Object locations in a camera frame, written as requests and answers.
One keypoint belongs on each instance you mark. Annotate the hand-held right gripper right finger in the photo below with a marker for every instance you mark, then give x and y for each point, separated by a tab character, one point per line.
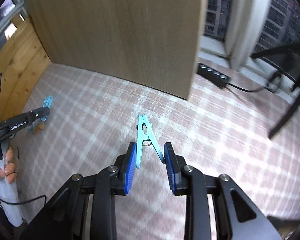
170	170

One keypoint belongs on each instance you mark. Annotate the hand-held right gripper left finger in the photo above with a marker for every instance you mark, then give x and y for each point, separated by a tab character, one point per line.
130	167

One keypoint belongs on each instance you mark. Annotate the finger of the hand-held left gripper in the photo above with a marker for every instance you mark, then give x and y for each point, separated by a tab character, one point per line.
22	123

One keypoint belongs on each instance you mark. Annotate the blue clothespin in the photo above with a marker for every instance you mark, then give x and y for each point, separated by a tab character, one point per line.
48	102
141	140

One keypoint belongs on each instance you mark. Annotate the person's left hand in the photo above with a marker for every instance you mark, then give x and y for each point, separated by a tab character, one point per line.
10	166

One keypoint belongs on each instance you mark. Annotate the pine wood panel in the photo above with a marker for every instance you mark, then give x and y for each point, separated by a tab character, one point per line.
20	62

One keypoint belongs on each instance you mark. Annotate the white paper sheet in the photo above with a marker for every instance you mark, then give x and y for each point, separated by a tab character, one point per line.
11	31

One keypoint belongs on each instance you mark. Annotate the black power strip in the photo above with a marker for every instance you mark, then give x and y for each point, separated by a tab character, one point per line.
213	75

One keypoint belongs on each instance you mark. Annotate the tan wooden cabinet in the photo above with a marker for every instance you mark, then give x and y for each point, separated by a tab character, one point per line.
115	30

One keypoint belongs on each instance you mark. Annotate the black light tripod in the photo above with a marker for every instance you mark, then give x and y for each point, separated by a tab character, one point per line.
277	50

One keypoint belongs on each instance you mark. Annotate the grey curtain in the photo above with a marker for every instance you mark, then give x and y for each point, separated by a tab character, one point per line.
247	22

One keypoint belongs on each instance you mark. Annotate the apartment buildings outside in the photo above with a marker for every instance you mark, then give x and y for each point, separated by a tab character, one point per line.
280	12

